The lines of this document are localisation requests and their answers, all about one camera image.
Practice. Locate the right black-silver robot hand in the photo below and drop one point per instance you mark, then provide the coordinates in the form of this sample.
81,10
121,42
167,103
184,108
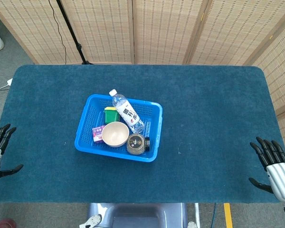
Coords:
281,178

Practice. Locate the small purple box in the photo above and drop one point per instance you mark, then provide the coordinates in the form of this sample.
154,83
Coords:
97,134

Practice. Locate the beige bowl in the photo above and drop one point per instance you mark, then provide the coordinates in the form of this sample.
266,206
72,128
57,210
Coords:
115,135

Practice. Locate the green container with yellow lid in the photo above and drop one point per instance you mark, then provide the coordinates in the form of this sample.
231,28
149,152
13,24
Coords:
111,116

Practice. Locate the clear white-label water bottle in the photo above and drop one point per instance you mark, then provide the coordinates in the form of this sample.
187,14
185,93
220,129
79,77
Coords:
128,114

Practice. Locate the round jar with black cap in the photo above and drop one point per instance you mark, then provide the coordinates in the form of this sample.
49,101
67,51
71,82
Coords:
135,144

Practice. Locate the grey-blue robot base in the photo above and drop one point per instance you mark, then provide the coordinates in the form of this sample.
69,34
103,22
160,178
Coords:
137,216

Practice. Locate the blue perforated plastic basket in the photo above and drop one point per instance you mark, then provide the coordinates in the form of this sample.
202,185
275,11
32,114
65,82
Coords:
88,145

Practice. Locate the red shoe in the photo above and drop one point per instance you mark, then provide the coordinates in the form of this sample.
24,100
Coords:
3,223

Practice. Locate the white power adapter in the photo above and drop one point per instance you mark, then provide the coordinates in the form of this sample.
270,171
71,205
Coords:
9,81

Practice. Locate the white floor strip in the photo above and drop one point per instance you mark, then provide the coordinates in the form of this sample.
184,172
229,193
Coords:
197,213

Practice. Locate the teal table mat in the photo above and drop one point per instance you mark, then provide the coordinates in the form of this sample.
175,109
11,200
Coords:
204,118

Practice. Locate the white perforated foot plate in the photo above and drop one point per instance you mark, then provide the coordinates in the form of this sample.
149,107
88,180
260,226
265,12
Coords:
92,221
192,225

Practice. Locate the black tripod stand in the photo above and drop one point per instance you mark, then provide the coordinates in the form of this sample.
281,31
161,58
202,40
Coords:
72,33

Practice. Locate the bamboo folding screen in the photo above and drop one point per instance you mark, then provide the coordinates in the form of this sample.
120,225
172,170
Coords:
168,28

